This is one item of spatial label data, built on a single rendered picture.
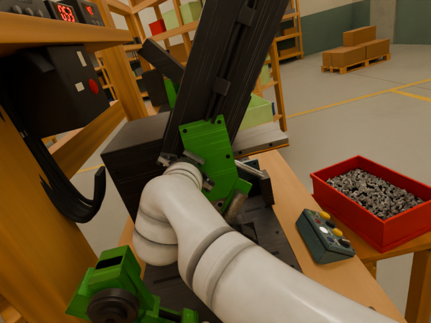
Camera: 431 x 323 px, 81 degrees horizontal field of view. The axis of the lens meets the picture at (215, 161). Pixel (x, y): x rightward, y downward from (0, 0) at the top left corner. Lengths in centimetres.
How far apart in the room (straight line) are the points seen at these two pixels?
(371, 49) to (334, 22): 395
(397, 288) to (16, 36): 185
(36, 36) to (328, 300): 50
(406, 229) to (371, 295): 28
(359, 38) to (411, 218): 652
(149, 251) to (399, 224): 70
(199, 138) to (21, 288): 45
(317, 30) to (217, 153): 991
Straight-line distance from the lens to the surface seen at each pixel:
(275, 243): 76
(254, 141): 79
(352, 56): 666
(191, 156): 60
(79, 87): 59
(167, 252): 30
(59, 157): 82
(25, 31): 49
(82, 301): 50
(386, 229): 83
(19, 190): 55
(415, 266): 108
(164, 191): 28
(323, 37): 1055
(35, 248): 55
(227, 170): 65
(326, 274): 70
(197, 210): 27
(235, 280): 22
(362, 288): 68
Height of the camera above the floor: 145
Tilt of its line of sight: 26 degrees down
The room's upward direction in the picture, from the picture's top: 15 degrees counter-clockwise
